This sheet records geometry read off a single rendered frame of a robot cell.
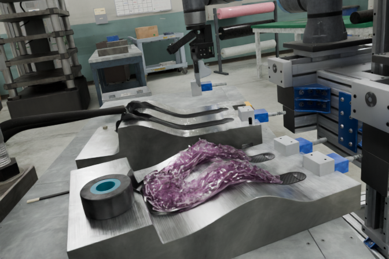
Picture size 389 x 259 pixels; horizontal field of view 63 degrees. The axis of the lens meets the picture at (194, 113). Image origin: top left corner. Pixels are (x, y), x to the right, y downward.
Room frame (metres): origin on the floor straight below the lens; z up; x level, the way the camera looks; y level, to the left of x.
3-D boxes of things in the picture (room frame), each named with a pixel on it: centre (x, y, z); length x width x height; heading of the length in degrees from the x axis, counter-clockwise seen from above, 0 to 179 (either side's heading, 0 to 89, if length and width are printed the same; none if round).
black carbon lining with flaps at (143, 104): (0.90, 0.06, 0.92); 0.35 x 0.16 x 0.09; 91
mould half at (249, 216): (0.55, -0.01, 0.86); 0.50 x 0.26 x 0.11; 108
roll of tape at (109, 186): (0.45, 0.15, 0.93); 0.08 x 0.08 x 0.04
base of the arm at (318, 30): (1.17, -0.51, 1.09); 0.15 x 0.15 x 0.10
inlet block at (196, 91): (1.14, -0.07, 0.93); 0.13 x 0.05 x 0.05; 91
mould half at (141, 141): (0.91, 0.08, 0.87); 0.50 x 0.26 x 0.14; 91
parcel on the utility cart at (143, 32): (6.73, 0.76, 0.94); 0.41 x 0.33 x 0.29; 109
